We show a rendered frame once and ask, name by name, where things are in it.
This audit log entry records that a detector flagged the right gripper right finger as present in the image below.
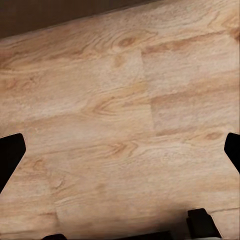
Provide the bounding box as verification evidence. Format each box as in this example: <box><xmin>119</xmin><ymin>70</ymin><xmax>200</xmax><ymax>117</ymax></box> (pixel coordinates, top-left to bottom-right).
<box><xmin>224</xmin><ymin>132</ymin><xmax>240</xmax><ymax>173</ymax></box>

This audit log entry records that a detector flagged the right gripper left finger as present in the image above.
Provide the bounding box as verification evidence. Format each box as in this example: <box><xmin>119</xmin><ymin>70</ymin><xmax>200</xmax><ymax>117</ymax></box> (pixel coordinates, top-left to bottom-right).
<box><xmin>0</xmin><ymin>133</ymin><xmax>26</xmax><ymax>192</ymax></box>

